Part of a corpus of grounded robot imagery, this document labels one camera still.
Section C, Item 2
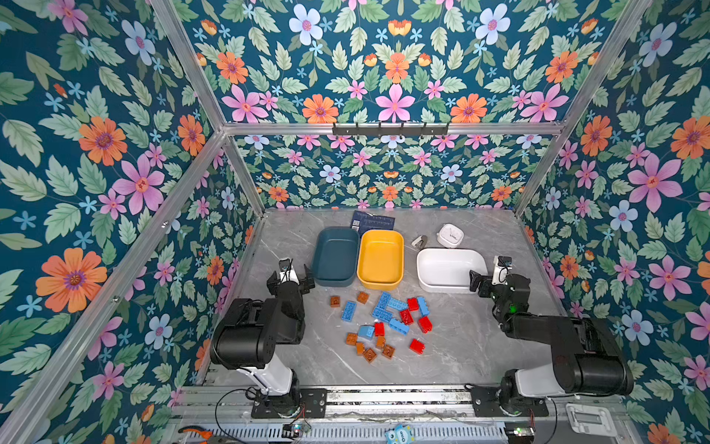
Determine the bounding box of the light blue long lego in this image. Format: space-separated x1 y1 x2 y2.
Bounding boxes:
341 301 357 323

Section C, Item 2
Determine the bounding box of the light blue square lego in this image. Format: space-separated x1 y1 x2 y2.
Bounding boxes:
357 325 375 340

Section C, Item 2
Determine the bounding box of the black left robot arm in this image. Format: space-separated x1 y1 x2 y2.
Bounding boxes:
210 268 315 401

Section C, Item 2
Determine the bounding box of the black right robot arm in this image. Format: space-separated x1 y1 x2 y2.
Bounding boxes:
466 270 634 417

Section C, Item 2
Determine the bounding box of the teal plastic bin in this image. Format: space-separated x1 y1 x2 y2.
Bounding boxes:
312 227 360 288

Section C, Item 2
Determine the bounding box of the white plastic bin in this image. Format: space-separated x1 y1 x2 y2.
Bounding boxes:
416 248 488 293

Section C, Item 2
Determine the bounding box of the white round device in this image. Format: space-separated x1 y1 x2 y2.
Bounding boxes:
436 223 465 249

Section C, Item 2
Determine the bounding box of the blue lego right upright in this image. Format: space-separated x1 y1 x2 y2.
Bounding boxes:
417 296 430 317

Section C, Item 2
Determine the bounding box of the red lego right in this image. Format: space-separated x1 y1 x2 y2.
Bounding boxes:
417 316 433 334

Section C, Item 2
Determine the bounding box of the yellow plastic bin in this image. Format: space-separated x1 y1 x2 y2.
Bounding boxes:
357 229 405 292

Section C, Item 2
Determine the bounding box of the blue long lego upper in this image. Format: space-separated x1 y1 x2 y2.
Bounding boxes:
376 292 391 310

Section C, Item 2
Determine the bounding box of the red lego small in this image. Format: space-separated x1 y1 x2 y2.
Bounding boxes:
373 322 386 338

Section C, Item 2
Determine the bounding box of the blue lego long lower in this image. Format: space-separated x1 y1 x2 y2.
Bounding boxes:
372 306 393 323

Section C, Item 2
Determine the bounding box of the red lego upper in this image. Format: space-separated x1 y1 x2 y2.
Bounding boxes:
407 298 420 311

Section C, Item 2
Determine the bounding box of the dark blue card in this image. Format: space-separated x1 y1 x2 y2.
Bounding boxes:
351 211 396 236

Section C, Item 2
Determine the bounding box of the red lego bottom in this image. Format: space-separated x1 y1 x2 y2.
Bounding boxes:
410 339 425 355

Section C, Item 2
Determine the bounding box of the small grey clip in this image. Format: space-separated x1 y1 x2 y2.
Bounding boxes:
410 235 428 250

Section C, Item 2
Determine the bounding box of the light blue lego right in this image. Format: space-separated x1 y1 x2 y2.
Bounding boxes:
386 298 409 312

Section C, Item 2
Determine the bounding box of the red lego middle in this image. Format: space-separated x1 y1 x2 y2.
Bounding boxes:
399 309 413 326

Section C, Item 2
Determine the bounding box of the light blue lego lower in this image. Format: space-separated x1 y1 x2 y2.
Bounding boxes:
388 318 410 336

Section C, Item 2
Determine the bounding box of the blue toy figure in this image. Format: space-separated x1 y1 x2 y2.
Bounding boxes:
385 425 415 444

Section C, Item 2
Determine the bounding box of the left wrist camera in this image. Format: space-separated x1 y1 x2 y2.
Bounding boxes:
278 258 292 275

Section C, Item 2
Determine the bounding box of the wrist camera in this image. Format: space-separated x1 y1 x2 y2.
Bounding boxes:
492 255 512 285
278 258 292 275

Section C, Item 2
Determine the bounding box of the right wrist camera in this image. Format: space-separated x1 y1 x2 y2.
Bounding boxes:
492 255 512 285

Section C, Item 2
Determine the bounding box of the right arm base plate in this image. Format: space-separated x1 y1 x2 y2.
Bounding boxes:
466 385 550 418

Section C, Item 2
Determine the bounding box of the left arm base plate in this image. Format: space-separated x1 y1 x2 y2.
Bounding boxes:
251 388 328 419

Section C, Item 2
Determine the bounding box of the metal hook rail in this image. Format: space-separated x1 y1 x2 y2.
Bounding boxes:
331 122 449 138

